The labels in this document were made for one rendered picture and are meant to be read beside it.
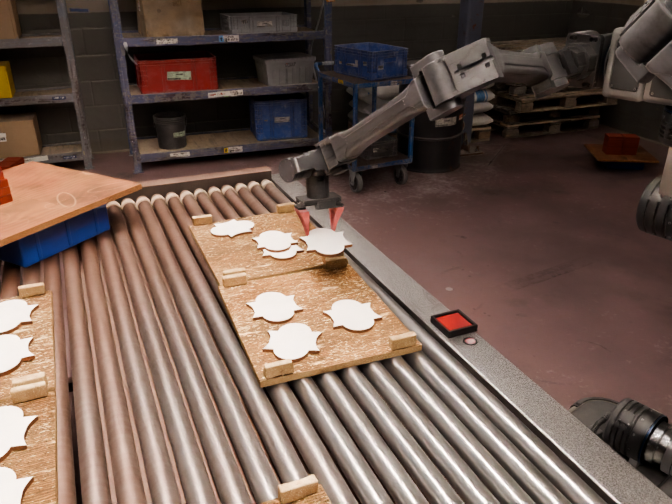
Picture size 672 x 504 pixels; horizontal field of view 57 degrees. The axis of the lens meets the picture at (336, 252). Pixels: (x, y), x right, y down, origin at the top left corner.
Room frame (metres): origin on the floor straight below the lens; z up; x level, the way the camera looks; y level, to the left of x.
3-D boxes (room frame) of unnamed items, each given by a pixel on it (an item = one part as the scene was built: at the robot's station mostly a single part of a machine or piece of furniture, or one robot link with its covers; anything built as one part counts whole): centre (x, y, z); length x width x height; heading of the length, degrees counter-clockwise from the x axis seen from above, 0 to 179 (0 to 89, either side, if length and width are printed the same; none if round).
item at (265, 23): (5.78, 0.69, 1.16); 0.60 x 0.40 x 0.15; 113
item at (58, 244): (1.66, 0.89, 0.97); 0.31 x 0.31 x 0.10; 62
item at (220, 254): (1.60, 0.21, 0.93); 0.41 x 0.35 x 0.02; 23
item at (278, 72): (5.86, 0.47, 0.76); 0.50 x 0.36 x 0.24; 116
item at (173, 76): (5.55, 1.40, 0.78); 0.66 x 0.45 x 0.28; 110
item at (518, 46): (6.77, -2.21, 0.44); 1.31 x 1.00 x 0.87; 110
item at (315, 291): (1.21, 0.06, 0.93); 0.41 x 0.35 x 0.02; 21
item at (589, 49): (1.47, -0.55, 1.45); 0.09 x 0.08 x 0.12; 40
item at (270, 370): (0.98, 0.11, 0.95); 0.06 x 0.02 x 0.03; 111
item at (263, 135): (5.88, 0.56, 0.32); 0.50 x 0.41 x 0.37; 106
